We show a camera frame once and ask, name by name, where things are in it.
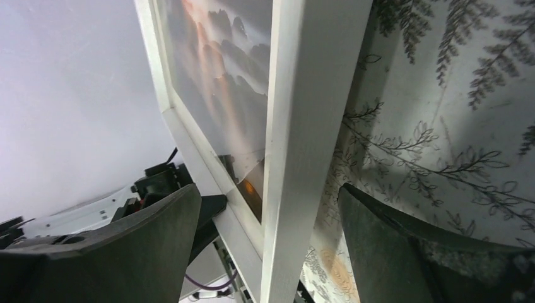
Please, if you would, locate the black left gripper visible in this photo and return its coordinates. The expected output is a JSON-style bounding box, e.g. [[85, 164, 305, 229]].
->
[[112, 162, 227, 263]]

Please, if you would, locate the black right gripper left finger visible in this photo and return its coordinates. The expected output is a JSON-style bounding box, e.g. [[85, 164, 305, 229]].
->
[[1, 184, 201, 302]]

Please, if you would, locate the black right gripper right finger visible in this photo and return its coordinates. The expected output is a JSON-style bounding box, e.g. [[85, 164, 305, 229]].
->
[[338, 183, 534, 302]]

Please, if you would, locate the white picture frame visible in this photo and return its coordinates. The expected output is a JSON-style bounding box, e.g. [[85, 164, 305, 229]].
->
[[135, 1, 372, 302]]

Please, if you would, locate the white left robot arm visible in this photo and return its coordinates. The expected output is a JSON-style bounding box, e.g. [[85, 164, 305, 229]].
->
[[21, 162, 227, 263]]

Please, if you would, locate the floral patterned table mat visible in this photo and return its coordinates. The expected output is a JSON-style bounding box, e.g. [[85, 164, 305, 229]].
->
[[300, 1, 534, 302]]

